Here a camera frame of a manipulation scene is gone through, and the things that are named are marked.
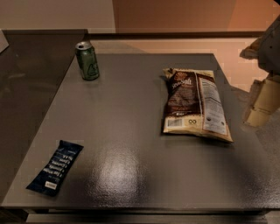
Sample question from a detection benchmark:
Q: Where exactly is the white paper sheet corner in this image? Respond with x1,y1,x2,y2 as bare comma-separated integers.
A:
0,30,9,53

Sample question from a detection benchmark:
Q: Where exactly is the blue rxbar blueberry wrapper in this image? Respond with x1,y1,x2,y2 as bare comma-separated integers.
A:
26,140,83,197

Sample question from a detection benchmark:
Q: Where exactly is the green soda can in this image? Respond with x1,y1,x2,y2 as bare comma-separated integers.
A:
75,41,100,81

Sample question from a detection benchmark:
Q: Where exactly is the brown sea salt chip bag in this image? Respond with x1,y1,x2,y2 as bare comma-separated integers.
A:
163,68,233,143

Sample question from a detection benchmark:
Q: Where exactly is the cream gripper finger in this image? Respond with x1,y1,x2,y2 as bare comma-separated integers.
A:
240,38,261,60
243,73,280,127

